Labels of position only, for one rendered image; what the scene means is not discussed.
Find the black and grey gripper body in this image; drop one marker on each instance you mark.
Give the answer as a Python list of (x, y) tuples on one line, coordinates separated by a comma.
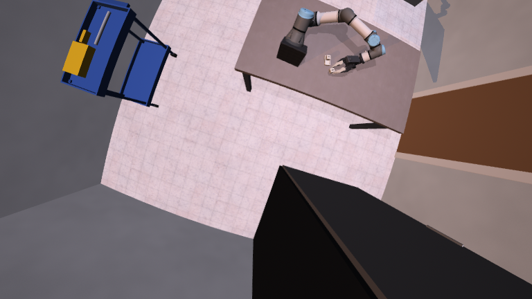
[(352, 65)]

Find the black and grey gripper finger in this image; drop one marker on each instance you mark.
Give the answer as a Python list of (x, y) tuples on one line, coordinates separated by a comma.
[(342, 70), (340, 62)]

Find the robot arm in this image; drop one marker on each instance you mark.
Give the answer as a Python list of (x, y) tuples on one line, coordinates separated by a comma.
[(306, 18)]

